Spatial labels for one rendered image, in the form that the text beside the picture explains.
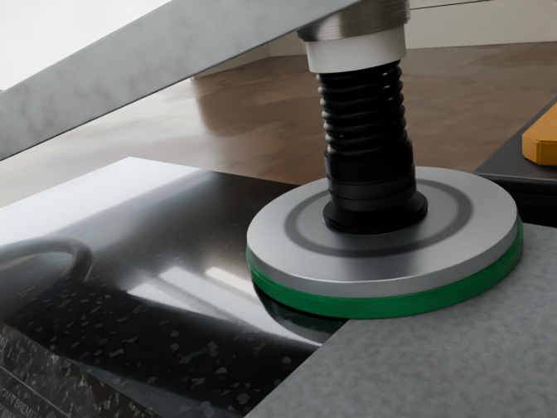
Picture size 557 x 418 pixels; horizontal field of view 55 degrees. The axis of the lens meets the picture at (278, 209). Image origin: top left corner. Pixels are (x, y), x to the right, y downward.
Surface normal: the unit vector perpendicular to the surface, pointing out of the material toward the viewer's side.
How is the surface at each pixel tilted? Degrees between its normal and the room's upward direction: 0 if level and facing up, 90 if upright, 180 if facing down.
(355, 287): 90
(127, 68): 90
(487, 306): 0
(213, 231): 0
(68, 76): 90
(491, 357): 0
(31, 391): 45
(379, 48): 90
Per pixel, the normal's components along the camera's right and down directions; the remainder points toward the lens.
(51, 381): -0.57, -0.36
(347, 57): -0.25, 0.41
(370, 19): 0.14, 0.36
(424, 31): -0.72, 0.38
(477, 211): -0.18, -0.91
